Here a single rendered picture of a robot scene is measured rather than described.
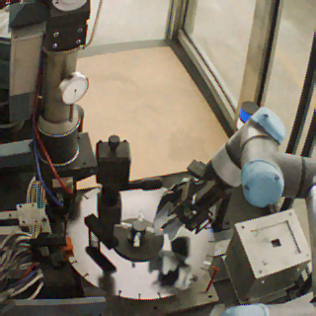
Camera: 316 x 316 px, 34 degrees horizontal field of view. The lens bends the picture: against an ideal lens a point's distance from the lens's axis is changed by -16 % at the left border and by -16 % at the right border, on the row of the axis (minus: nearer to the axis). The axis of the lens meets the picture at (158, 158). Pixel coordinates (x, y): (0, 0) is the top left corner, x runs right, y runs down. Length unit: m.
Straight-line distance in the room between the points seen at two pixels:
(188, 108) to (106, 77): 0.29
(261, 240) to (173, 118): 0.61
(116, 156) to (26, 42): 0.27
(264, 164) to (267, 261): 0.43
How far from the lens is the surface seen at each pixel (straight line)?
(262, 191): 0.91
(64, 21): 0.76
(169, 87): 1.90
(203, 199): 1.08
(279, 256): 1.32
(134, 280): 1.15
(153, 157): 1.66
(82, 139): 0.98
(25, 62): 0.88
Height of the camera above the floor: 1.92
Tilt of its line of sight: 45 degrees down
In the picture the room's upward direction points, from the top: 9 degrees clockwise
